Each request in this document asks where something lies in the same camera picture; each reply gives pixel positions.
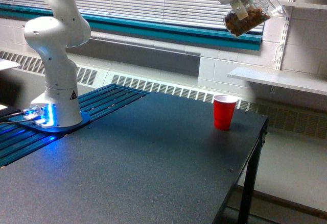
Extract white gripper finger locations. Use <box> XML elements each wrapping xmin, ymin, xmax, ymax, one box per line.
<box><xmin>231</xmin><ymin>0</ymin><xmax>248</xmax><ymax>20</ymax></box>

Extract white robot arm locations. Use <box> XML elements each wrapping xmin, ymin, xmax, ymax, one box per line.
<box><xmin>24</xmin><ymin>0</ymin><xmax>91</xmax><ymax>130</ymax></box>

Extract white lower wall shelf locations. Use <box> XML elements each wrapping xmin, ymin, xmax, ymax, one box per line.
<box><xmin>227</xmin><ymin>66</ymin><xmax>326</xmax><ymax>95</ymax></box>

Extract white shelf bracket rail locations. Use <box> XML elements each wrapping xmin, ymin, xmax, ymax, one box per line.
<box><xmin>274</xmin><ymin>0</ymin><xmax>294</xmax><ymax>70</ymax></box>

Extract white wall shelf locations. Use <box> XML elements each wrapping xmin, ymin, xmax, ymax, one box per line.
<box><xmin>227</xmin><ymin>66</ymin><xmax>326</xmax><ymax>95</ymax></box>
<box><xmin>280</xmin><ymin>2</ymin><xmax>327</xmax><ymax>10</ymax></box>

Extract white object at left edge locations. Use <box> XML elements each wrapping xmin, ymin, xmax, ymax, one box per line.
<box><xmin>0</xmin><ymin>58</ymin><xmax>20</xmax><ymax>71</ymax></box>

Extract blue slotted mounting plate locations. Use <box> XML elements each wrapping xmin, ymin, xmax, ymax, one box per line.
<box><xmin>1</xmin><ymin>84</ymin><xmax>149</xmax><ymax>166</ymax></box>

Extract black cables at base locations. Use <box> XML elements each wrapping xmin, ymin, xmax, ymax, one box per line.
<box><xmin>0</xmin><ymin>109</ymin><xmax>34</xmax><ymax>126</ymax></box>

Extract white upper wall shelf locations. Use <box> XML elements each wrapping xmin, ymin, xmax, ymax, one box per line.
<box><xmin>280</xmin><ymin>2</ymin><xmax>327</xmax><ymax>10</ymax></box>

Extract black table leg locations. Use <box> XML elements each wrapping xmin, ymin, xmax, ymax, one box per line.
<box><xmin>238</xmin><ymin>121</ymin><xmax>268</xmax><ymax>223</ymax></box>

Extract clear plastic cup with nuts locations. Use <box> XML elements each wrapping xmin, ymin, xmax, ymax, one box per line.
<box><xmin>224</xmin><ymin>0</ymin><xmax>285</xmax><ymax>37</ymax></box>

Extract red plastic cup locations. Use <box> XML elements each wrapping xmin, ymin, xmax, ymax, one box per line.
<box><xmin>213</xmin><ymin>95</ymin><xmax>238</xmax><ymax>131</ymax></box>

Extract white radiator vent cover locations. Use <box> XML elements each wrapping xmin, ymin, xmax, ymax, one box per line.
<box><xmin>1</xmin><ymin>51</ymin><xmax>326</xmax><ymax>139</ymax></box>

